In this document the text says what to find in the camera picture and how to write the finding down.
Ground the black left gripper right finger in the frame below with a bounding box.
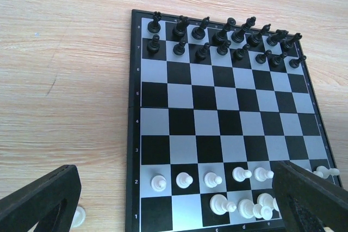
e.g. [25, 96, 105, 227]
[272, 161, 347, 231]

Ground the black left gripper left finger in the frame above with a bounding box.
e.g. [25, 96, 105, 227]
[1, 165, 82, 231]

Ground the white chess piece off board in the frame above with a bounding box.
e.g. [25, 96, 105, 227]
[176, 172, 193, 189]
[71, 206, 86, 228]
[257, 193, 279, 212]
[151, 175, 167, 192]

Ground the white chess piece on board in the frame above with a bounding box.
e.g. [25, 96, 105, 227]
[232, 167, 252, 182]
[203, 172, 222, 189]
[313, 171, 324, 178]
[254, 167, 274, 182]

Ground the white queen chess piece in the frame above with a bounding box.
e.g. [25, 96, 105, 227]
[238, 199, 273, 221]

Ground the white bishop chess piece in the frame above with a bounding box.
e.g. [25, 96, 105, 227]
[209, 194, 237, 215]

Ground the black chess piece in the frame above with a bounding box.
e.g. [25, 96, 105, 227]
[247, 24, 271, 47]
[231, 16, 256, 43]
[213, 17, 236, 45]
[281, 33, 302, 52]
[147, 11, 161, 34]
[172, 15, 189, 37]
[266, 29, 289, 46]
[191, 16, 210, 40]

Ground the black and grey chessboard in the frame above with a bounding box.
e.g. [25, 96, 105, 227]
[125, 10, 336, 231]

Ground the black pawn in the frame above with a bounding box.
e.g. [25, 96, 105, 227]
[233, 43, 250, 60]
[217, 40, 231, 55]
[256, 49, 272, 64]
[289, 55, 307, 68]
[270, 52, 288, 67]
[147, 34, 160, 53]
[173, 38, 186, 56]
[195, 42, 210, 60]

